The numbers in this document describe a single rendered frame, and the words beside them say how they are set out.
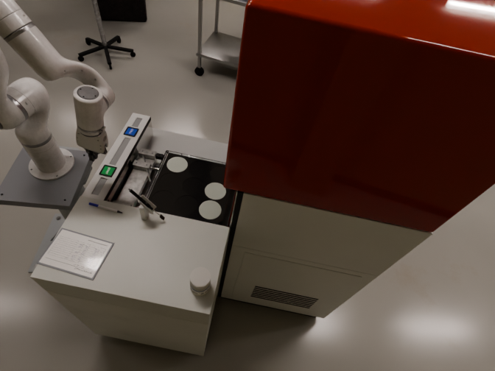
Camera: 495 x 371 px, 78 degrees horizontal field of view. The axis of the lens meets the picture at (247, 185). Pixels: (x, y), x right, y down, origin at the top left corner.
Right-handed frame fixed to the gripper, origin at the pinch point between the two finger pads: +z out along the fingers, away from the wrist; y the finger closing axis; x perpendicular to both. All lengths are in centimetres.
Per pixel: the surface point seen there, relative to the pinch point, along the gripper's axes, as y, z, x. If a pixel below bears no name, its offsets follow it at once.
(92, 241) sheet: -12.2, 12.5, 28.4
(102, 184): -3.9, 15.5, 2.0
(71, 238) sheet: -4.8, 14.1, 28.9
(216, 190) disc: -52, 11, -12
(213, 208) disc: -53, 11, -1
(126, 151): -6.1, 14.6, -18.4
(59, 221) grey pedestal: 39, 121, -20
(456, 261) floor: -257, 60, -57
